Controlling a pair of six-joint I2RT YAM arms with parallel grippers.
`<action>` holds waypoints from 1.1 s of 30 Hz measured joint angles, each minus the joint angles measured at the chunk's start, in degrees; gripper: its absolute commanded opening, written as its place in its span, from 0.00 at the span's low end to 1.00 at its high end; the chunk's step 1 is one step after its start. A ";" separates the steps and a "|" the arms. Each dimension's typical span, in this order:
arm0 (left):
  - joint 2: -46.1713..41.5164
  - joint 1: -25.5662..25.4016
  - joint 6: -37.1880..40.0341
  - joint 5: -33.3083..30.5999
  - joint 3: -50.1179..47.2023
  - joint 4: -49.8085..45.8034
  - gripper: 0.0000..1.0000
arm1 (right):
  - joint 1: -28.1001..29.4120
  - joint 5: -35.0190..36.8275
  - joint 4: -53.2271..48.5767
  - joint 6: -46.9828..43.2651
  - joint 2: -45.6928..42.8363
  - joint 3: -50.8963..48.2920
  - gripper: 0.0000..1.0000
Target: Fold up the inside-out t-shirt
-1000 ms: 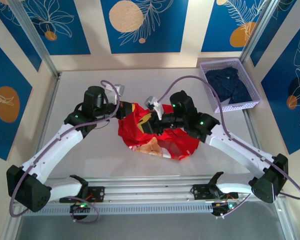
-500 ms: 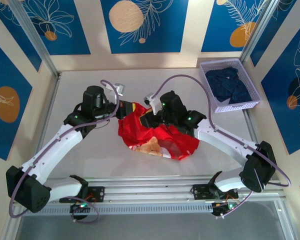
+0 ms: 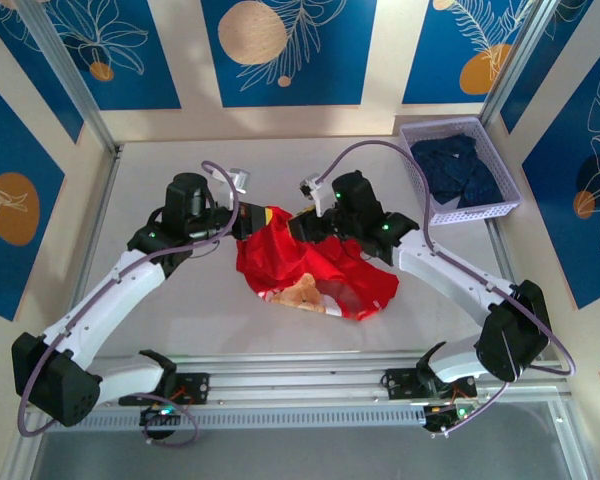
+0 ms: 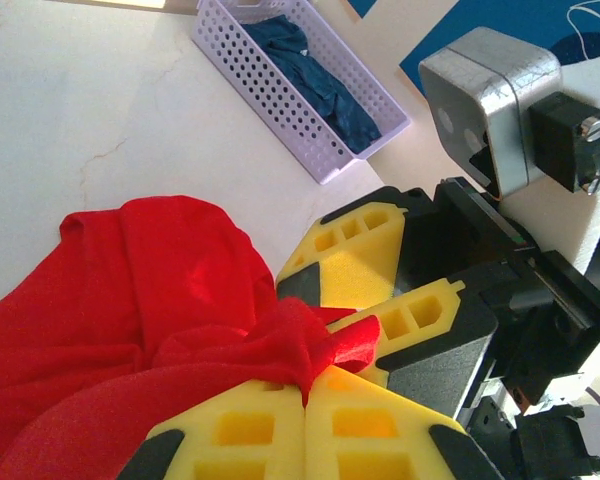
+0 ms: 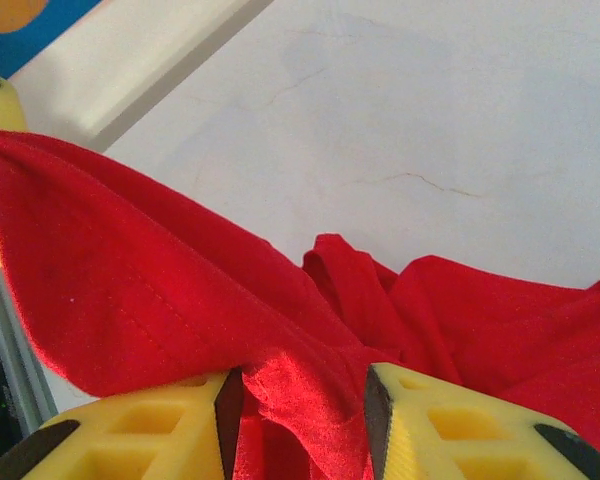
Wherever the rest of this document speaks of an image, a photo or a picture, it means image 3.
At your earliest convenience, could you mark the red printed t-shirt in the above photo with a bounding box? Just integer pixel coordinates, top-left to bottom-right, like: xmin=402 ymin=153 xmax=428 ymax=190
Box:
xmin=235 ymin=205 xmax=400 ymax=322

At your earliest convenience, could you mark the navy blue garment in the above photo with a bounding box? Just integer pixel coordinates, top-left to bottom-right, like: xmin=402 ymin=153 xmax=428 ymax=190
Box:
xmin=410 ymin=134 xmax=506 ymax=209

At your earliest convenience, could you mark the lavender perforated plastic basket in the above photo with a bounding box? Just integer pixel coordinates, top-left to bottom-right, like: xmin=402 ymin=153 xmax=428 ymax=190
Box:
xmin=398 ymin=116 xmax=524 ymax=227

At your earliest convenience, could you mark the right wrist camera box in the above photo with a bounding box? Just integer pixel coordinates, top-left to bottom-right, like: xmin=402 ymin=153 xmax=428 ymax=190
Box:
xmin=299 ymin=172 xmax=331 ymax=216

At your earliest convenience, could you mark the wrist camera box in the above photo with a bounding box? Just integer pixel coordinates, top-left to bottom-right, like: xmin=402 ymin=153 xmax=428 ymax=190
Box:
xmin=227 ymin=167 xmax=254 ymax=195
xmin=299 ymin=172 xmax=331 ymax=216

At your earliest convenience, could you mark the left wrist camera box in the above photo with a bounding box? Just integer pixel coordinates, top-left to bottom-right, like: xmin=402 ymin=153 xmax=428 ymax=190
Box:
xmin=227 ymin=167 xmax=254 ymax=195

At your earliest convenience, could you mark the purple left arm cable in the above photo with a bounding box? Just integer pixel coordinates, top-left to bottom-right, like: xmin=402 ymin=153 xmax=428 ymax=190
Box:
xmin=18 ymin=159 xmax=241 ymax=447

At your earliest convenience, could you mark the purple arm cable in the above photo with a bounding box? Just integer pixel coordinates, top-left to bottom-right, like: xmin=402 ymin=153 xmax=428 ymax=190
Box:
xmin=18 ymin=159 xmax=241 ymax=447
xmin=315 ymin=140 xmax=577 ymax=436

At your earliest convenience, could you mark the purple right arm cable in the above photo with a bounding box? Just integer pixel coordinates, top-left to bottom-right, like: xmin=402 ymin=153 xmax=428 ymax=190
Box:
xmin=315 ymin=140 xmax=577 ymax=436

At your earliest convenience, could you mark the aluminium table side rail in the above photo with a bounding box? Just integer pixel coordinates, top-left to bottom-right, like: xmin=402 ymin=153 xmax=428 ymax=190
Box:
xmin=484 ymin=217 xmax=526 ymax=296
xmin=52 ymin=142 xmax=126 ymax=351

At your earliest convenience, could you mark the aluminium rail frame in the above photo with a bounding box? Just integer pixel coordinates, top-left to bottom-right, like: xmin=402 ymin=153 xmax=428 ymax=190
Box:
xmin=22 ymin=349 xmax=574 ymax=416

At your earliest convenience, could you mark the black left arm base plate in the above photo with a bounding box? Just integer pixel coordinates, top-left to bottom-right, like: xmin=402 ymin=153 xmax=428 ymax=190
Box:
xmin=118 ymin=372 xmax=210 ymax=406

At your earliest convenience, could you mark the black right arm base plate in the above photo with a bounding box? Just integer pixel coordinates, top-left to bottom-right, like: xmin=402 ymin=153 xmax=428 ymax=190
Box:
xmin=384 ymin=367 xmax=479 ymax=401

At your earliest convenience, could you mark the aluminium corner post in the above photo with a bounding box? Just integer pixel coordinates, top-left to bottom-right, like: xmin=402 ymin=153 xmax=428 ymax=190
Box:
xmin=15 ymin=0 xmax=124 ymax=157
xmin=465 ymin=0 xmax=556 ymax=151

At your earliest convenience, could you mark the grey slotted cable duct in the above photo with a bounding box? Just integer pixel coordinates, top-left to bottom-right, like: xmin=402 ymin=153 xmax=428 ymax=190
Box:
xmin=42 ymin=405 xmax=429 ymax=432

